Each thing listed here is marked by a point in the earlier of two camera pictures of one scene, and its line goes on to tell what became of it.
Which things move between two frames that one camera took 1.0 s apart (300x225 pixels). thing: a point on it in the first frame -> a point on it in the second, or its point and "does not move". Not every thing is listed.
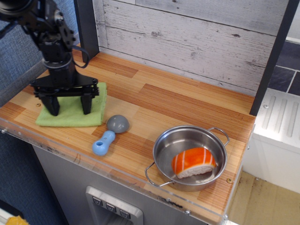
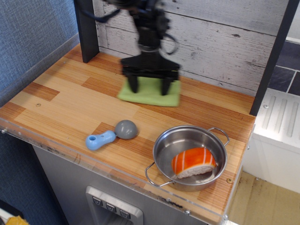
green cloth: [71, 112] -> [149, 91]
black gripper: [63, 80] -> [150, 64]
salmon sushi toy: [192, 162] does not move
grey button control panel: [106, 209] does not move
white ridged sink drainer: [278, 118] does not move
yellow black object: [17, 220] does not move
